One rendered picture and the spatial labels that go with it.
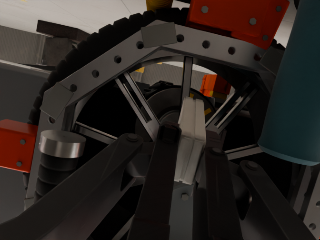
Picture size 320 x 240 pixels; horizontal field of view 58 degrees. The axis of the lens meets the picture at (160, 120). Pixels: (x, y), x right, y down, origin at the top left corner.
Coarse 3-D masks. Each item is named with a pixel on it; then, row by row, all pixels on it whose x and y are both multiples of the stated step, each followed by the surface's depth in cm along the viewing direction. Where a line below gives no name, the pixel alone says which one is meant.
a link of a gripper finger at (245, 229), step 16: (240, 176) 14; (256, 176) 14; (256, 192) 13; (272, 192) 13; (240, 208) 14; (256, 208) 12; (272, 208) 12; (288, 208) 12; (240, 224) 14; (256, 224) 12; (272, 224) 11; (288, 224) 11; (304, 224) 11
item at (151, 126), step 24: (216, 72) 78; (240, 72) 57; (96, 96) 64; (240, 96) 81; (264, 96) 60; (72, 120) 58; (144, 120) 60; (216, 120) 60; (264, 168) 75; (288, 168) 62; (288, 192) 61; (120, 216) 80
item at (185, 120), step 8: (184, 104) 20; (192, 104) 21; (184, 112) 19; (192, 112) 19; (184, 120) 17; (192, 120) 18; (184, 128) 16; (192, 128) 17; (184, 136) 16; (192, 136) 16; (184, 144) 16; (184, 152) 16; (184, 160) 16; (176, 168) 16; (176, 176) 16
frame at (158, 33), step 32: (160, 32) 47; (192, 32) 48; (96, 64) 48; (128, 64) 48; (224, 64) 54; (256, 64) 49; (64, 96) 48; (64, 128) 51; (32, 160) 50; (32, 192) 51
